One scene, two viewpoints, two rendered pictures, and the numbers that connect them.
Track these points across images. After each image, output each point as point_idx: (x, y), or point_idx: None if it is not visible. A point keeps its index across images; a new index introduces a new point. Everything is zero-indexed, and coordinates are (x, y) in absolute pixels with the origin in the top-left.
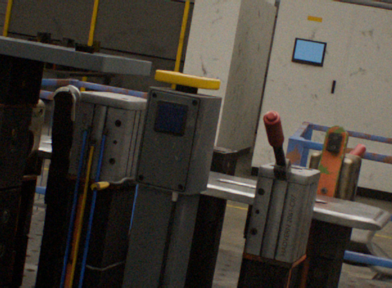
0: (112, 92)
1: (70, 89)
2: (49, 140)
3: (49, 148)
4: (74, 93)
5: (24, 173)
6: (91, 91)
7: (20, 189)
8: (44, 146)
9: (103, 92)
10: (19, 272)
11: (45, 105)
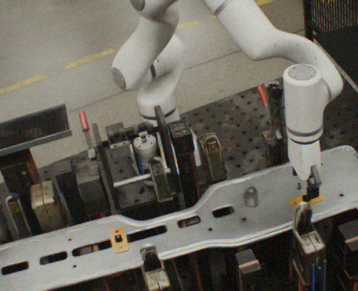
0: None
1: (7, 195)
2: (70, 260)
3: (41, 235)
4: (5, 197)
5: (9, 192)
6: None
7: None
8: (48, 236)
9: None
10: None
11: (32, 206)
